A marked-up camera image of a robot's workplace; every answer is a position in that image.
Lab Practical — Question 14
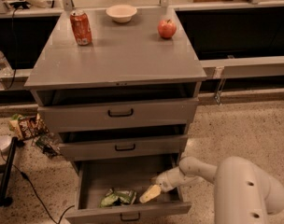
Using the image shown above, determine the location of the orange soda can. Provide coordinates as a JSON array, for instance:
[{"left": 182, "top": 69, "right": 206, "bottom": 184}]
[{"left": 70, "top": 10, "right": 92, "bottom": 46}]

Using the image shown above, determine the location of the grey top drawer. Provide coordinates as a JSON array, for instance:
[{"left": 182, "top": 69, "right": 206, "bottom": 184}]
[{"left": 38, "top": 98, "right": 198, "bottom": 133}]

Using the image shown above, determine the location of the grey drawer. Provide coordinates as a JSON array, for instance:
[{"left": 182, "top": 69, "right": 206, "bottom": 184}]
[
  {"left": 59, "top": 135, "right": 188, "bottom": 161},
  {"left": 38, "top": 98, "right": 198, "bottom": 133},
  {"left": 65, "top": 154, "right": 191, "bottom": 224}
]

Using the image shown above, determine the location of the brown snack bag on floor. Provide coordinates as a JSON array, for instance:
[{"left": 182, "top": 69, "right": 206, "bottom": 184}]
[{"left": 8, "top": 114, "right": 49, "bottom": 140}]

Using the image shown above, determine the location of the grey bottom drawer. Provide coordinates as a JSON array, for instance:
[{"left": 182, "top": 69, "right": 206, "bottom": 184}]
[{"left": 65, "top": 154, "right": 191, "bottom": 224}]

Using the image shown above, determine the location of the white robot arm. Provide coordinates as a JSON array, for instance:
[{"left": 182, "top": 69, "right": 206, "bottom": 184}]
[{"left": 139, "top": 157, "right": 284, "bottom": 224}]

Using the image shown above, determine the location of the black stand leg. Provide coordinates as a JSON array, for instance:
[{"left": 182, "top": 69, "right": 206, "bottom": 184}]
[{"left": 0, "top": 137, "right": 18, "bottom": 207}]

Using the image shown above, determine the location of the grey middle drawer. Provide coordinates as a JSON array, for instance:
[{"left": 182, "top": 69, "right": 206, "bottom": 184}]
[{"left": 59, "top": 135, "right": 188, "bottom": 161}]

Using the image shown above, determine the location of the grey drawer cabinet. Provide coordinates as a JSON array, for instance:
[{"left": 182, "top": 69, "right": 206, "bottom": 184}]
[{"left": 24, "top": 7, "right": 208, "bottom": 170}]

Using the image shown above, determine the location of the white round disc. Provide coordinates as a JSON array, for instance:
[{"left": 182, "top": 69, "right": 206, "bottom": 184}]
[{"left": 0, "top": 135, "right": 11, "bottom": 154}]

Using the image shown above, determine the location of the green jalapeno chip bag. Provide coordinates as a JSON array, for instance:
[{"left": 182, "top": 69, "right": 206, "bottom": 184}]
[{"left": 99, "top": 189, "right": 136, "bottom": 208}]

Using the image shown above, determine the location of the red apple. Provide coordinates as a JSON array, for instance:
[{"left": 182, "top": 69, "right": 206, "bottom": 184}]
[{"left": 157, "top": 20, "right": 177, "bottom": 39}]

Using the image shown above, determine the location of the cream paper bowl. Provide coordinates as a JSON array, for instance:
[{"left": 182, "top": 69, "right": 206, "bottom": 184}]
[{"left": 106, "top": 5, "right": 137, "bottom": 23}]

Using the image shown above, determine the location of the clear plastic water bottle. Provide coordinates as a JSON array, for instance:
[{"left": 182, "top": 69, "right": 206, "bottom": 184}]
[{"left": 0, "top": 50, "right": 14, "bottom": 77}]

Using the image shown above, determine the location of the metal bracket on rail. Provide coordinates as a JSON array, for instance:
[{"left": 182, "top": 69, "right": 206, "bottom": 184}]
[{"left": 214, "top": 66, "right": 226, "bottom": 105}]

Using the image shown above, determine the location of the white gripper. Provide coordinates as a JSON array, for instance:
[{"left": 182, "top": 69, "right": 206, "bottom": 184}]
[{"left": 139, "top": 167, "right": 200, "bottom": 203}]

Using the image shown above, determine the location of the dark green bag on floor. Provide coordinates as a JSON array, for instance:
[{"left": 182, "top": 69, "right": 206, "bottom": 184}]
[{"left": 33, "top": 134, "right": 59, "bottom": 159}]

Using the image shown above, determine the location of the black floor cable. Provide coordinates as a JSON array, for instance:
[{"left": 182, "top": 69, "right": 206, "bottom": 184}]
[{"left": 0, "top": 140, "right": 75, "bottom": 224}]

